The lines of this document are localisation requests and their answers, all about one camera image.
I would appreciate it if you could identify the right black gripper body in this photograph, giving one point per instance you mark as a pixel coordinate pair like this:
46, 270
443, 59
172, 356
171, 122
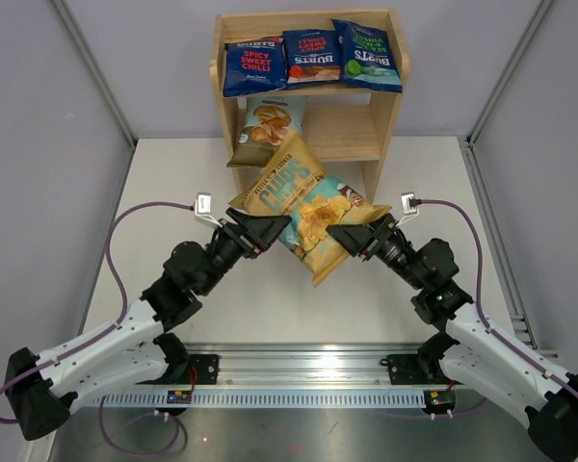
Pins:
394, 251

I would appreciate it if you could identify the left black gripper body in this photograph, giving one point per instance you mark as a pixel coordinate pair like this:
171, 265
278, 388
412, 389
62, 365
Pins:
228, 248

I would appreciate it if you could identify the yellow kettle chips bag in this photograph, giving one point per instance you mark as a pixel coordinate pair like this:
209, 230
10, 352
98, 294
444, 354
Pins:
295, 183

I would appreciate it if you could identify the light blue cassava chips bag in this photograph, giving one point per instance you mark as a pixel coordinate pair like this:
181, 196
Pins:
268, 120

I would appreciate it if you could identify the blue Burts chilli bag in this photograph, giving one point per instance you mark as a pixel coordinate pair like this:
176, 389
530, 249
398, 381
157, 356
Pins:
313, 56
255, 66

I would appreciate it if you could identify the blue green Burts vinegar bag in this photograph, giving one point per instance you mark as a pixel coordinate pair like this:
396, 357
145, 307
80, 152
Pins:
366, 58

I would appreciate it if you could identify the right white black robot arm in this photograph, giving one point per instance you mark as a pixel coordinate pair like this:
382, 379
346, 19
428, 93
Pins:
469, 347

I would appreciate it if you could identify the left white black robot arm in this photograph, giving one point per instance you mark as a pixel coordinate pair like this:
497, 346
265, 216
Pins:
45, 389

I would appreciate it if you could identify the wooden two-tier shelf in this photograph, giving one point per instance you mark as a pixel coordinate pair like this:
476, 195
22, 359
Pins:
341, 123

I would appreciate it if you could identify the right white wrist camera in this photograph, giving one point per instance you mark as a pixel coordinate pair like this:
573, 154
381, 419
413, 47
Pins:
410, 205

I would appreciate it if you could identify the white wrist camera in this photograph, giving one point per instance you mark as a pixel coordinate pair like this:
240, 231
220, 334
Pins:
410, 205
203, 210

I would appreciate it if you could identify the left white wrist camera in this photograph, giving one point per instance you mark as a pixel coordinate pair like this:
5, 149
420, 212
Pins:
203, 210

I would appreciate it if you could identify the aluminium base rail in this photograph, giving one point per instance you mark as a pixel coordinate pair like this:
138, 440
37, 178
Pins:
330, 377

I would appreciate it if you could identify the left aluminium frame post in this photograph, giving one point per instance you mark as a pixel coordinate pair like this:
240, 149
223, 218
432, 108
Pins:
82, 48

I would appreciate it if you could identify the aluminium frame post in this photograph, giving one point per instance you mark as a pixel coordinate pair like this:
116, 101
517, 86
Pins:
82, 48
539, 16

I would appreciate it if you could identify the right aluminium frame post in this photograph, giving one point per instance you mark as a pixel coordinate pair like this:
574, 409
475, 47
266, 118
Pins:
539, 16

